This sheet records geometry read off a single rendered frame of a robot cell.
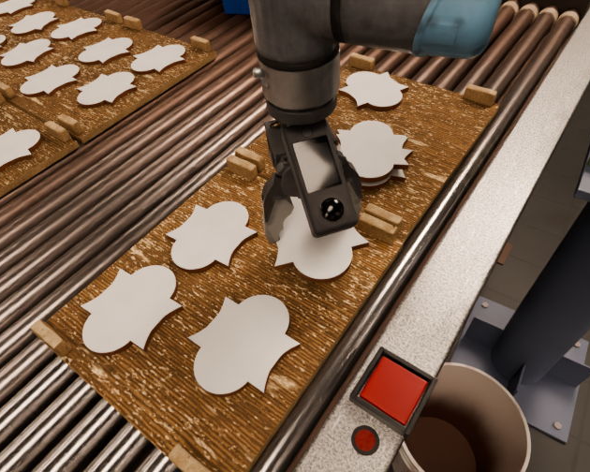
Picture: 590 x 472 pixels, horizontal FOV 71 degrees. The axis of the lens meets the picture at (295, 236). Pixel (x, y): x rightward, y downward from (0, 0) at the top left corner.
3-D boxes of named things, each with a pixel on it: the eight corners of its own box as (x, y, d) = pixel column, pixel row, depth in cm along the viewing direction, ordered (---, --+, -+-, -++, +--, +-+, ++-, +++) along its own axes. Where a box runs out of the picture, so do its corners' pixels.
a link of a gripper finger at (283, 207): (265, 217, 59) (289, 167, 53) (274, 249, 55) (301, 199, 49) (244, 215, 57) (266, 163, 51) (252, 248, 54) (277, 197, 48)
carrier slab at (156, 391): (403, 247, 63) (405, 241, 62) (224, 508, 43) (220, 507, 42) (231, 169, 78) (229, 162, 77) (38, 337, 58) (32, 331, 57)
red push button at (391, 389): (426, 386, 50) (428, 381, 49) (404, 429, 48) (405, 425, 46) (382, 359, 53) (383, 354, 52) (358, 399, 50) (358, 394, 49)
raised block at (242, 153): (266, 168, 75) (264, 155, 73) (260, 173, 74) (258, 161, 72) (242, 156, 78) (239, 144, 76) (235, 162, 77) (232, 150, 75)
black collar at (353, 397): (435, 384, 50) (438, 378, 49) (406, 439, 47) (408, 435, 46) (379, 350, 54) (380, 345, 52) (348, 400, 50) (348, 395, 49)
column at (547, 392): (587, 343, 146) (800, 140, 79) (565, 444, 126) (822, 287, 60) (477, 296, 160) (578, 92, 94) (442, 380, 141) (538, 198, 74)
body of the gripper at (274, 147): (325, 147, 54) (323, 58, 44) (346, 193, 49) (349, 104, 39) (267, 160, 53) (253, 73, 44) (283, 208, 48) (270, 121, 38)
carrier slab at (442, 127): (498, 111, 83) (500, 104, 82) (402, 246, 64) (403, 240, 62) (347, 67, 98) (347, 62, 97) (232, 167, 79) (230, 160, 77)
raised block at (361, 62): (375, 69, 94) (376, 57, 92) (371, 73, 93) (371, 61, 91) (352, 63, 97) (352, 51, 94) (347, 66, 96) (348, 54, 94)
